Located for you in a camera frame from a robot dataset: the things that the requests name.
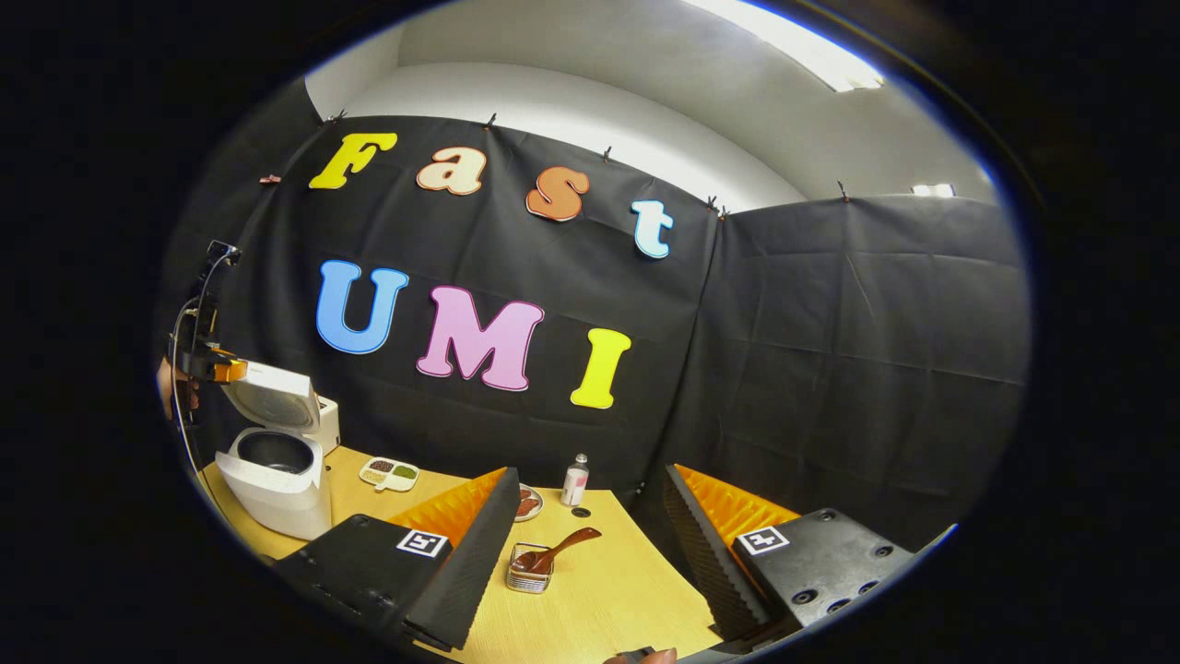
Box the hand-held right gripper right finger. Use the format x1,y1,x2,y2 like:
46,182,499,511
664,464,923,646

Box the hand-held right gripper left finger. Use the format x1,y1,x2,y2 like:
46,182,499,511
277,467,522,652

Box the metal wire chopstick holder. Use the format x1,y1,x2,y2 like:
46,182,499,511
505,542,555,594

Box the brown wooden spoon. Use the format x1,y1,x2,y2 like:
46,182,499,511
513,527,603,575

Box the white rice cooker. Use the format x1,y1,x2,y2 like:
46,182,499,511
215,362,333,541

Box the small bottle with pink label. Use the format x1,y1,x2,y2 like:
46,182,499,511
560,454,590,507

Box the white divided dish with beans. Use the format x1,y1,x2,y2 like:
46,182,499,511
359,456,420,492

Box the black backdrop cloth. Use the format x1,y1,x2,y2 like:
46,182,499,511
157,78,1032,554

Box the row of black cloth clips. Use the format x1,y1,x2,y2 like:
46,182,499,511
323,109,851,220

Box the long ceiling light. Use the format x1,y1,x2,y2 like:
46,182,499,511
682,0,886,93

